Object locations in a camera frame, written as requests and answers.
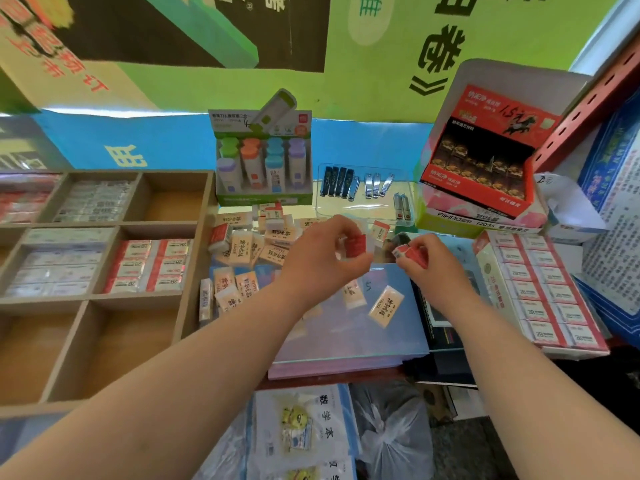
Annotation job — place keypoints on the white eraser with red label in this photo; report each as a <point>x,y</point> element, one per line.
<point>220,237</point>
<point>380,231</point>

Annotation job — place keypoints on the blue printed poster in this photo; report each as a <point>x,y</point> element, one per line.
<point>615,204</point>

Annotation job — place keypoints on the set of pastel capped sharpeners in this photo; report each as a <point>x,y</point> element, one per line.
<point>260,164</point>

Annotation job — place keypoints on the pink white display box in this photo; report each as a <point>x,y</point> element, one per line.
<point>475,214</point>

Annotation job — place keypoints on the green sharpener display box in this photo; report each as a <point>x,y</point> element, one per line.
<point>260,197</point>

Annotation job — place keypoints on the green wall banner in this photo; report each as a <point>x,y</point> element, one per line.
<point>380,54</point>

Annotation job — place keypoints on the stack of grey white erasers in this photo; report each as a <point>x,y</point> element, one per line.
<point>60,264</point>
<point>95,202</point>

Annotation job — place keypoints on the blue wall banner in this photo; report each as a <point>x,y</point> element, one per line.
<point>150,142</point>

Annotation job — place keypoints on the stack of red white erasers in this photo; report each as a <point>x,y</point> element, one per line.
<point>25,197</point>
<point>150,267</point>

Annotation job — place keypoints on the person's right hand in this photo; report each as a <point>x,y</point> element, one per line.
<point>445,277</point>

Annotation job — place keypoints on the person's left forearm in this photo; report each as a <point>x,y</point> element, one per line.
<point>165,389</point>

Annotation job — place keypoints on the clear plastic tray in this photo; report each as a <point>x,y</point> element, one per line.
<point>367,212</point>

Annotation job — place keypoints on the person's left thumb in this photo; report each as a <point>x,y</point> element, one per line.
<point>357,267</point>

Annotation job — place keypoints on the white crumpled paper box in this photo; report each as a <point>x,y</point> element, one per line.
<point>570,209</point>

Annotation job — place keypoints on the packet of exercise books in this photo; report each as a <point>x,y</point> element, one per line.
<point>300,434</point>

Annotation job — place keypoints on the white eraser display box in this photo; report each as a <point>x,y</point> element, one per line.
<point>487,274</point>

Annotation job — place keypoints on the person's right forearm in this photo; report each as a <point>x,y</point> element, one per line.
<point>520,389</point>

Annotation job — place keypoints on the pile of beige erasers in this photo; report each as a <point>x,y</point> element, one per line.
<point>250,254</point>

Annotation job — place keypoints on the black notebook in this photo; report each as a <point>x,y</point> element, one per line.
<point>445,349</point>

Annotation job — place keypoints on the group of metal nail clippers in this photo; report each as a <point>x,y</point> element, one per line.
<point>350,183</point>

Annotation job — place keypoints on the person's right thumb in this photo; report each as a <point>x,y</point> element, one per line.
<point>412,273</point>

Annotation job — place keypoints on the white plastic bag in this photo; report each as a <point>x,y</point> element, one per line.
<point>395,434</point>

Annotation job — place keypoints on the red black eraser display box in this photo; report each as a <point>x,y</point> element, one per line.
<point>480,159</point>

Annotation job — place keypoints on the wooden compartment organizer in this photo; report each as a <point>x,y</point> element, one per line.
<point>100,339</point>

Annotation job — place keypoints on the stack of pink plastic folders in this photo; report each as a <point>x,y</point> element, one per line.
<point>350,339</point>

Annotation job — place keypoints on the rows of white red erasers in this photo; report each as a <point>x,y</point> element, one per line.
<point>542,289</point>

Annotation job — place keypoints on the red metal shelf post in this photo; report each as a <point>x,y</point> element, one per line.
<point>585,107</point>

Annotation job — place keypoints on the person's left hand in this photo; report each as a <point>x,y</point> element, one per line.
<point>315,264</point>

